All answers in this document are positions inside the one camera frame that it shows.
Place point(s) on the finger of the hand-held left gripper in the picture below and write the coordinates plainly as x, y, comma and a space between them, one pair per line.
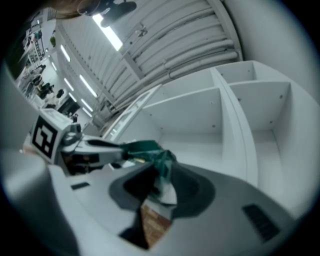
122, 166
111, 153

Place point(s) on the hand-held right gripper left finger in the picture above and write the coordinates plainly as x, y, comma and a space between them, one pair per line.
95, 200

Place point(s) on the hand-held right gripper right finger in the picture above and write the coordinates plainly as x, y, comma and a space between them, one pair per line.
215, 225

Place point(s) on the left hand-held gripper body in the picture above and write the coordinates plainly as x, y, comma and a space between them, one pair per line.
43, 136

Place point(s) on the green pack of tissues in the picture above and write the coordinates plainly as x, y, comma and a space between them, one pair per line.
147, 150

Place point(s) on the white shelf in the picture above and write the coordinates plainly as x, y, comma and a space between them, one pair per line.
195, 112

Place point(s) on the black display board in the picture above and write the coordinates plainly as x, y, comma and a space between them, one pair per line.
68, 106

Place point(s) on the background display racks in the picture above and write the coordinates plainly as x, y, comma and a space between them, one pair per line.
35, 50

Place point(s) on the green plant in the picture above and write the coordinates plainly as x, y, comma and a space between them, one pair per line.
52, 42

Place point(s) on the row of ceiling light strips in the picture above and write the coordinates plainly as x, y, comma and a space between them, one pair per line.
107, 32

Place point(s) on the bundle of white ceiling pipes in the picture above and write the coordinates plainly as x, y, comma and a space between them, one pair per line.
200, 45

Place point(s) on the white ladder frame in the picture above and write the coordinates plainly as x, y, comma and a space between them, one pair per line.
150, 93

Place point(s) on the black head-mounted camera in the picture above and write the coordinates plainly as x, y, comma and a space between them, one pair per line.
117, 11

